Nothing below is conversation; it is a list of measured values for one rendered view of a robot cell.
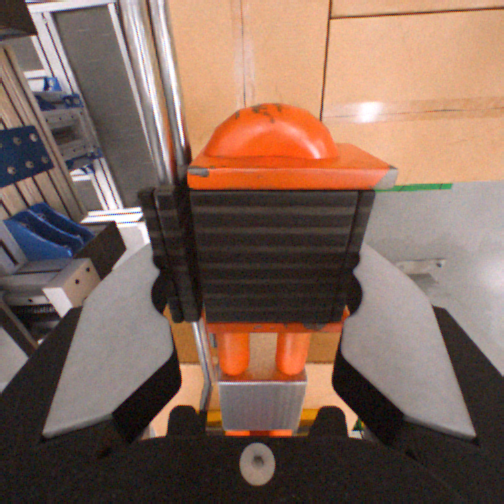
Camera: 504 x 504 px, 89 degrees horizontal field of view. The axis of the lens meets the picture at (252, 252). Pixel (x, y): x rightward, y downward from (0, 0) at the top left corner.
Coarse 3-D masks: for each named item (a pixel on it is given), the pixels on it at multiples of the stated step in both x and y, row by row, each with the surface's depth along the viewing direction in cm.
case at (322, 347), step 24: (168, 312) 49; (192, 336) 44; (312, 336) 44; (336, 336) 44; (192, 360) 40; (312, 360) 40; (192, 384) 42; (216, 384) 43; (312, 384) 43; (168, 408) 47; (216, 408) 47; (312, 408) 47
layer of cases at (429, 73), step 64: (192, 0) 57; (256, 0) 57; (320, 0) 57; (384, 0) 57; (448, 0) 57; (192, 64) 63; (256, 64) 63; (320, 64) 63; (384, 64) 63; (448, 64) 63; (192, 128) 70; (384, 128) 70; (448, 128) 70
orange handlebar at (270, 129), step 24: (240, 120) 9; (264, 120) 9; (288, 120) 9; (312, 120) 10; (216, 144) 10; (240, 144) 10; (264, 144) 10; (288, 144) 10; (312, 144) 10; (216, 336) 16; (240, 336) 16; (288, 336) 16; (240, 360) 17; (288, 360) 17; (240, 432) 22; (264, 432) 27; (288, 432) 22
